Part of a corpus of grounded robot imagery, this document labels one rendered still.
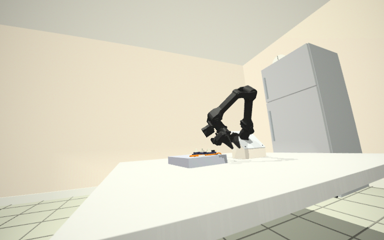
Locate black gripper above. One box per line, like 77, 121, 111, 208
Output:
215, 124, 241, 150

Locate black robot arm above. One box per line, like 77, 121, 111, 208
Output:
201, 85, 257, 141

